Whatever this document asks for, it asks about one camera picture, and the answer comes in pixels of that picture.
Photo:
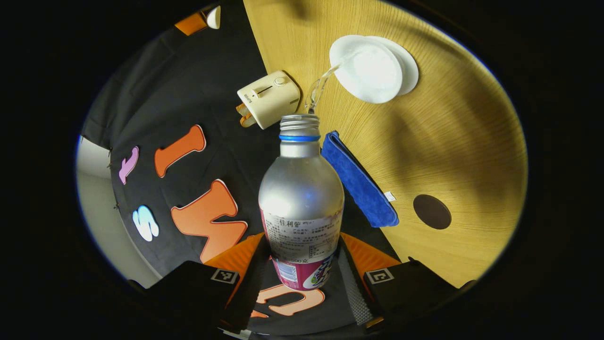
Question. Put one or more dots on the folded blue cloth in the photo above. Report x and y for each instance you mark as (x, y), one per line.
(358, 184)

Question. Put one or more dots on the white teacup lid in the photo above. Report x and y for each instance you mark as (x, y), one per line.
(214, 18)

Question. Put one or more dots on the silver water bottle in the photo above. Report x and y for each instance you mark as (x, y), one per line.
(302, 189)

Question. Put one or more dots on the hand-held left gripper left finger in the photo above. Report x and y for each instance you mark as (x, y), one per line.
(250, 293)

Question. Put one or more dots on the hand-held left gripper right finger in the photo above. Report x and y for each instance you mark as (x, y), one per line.
(358, 297)

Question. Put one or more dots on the white teacup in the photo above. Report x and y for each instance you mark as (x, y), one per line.
(370, 71)

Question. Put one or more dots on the white toaster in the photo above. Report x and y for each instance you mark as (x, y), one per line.
(269, 99)

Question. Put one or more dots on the dark brown round coaster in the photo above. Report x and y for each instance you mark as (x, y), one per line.
(432, 211)

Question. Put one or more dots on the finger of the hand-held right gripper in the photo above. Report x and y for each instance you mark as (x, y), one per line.
(191, 23)

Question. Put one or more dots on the white saucer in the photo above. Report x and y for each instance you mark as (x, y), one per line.
(409, 71)

